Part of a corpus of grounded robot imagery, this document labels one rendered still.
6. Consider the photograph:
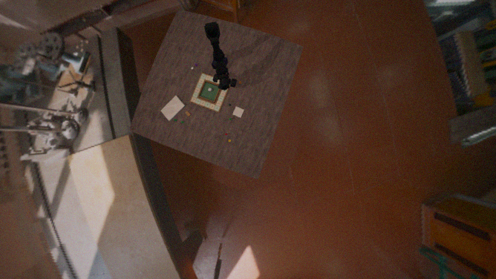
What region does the cream square board track with arrows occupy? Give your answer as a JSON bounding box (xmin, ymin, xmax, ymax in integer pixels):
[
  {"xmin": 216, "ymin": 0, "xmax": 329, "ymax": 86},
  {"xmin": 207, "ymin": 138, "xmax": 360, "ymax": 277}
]
[{"xmin": 190, "ymin": 73, "xmax": 228, "ymax": 112}]

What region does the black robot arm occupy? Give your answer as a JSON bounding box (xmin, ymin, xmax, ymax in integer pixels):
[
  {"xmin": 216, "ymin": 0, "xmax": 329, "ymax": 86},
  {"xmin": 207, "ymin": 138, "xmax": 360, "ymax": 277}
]
[{"xmin": 204, "ymin": 22, "xmax": 229, "ymax": 91}]

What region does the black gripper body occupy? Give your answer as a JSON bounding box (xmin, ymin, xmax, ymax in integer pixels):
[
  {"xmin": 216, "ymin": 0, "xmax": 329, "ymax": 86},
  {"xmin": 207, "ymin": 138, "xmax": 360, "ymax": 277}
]
[{"xmin": 213, "ymin": 74, "xmax": 237, "ymax": 87}]

